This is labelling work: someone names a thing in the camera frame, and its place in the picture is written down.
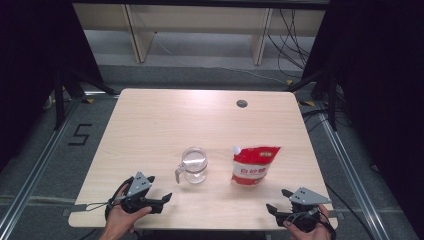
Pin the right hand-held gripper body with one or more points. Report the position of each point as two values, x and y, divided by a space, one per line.
308 198

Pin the yellow and black tape marker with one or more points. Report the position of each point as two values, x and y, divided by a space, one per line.
289 82
89 100
308 103

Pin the person's left hand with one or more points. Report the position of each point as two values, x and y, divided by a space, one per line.
120 220

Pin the red and white sugar pouch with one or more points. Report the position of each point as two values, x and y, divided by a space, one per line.
253 166

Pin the person's right hand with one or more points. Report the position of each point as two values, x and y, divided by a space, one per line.
310 235

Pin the black curtain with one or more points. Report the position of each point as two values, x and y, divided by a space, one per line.
33 66
383 83

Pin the black metal stand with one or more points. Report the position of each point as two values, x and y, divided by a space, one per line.
60 100
331 100

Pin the grey table grommet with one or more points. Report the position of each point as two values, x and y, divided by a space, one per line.
242 103

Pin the aluminium floor rail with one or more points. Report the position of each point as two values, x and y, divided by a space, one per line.
350 166
40 166

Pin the light wooden shelf unit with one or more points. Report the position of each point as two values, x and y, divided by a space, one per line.
200 20

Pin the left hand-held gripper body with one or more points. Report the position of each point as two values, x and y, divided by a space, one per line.
140 186

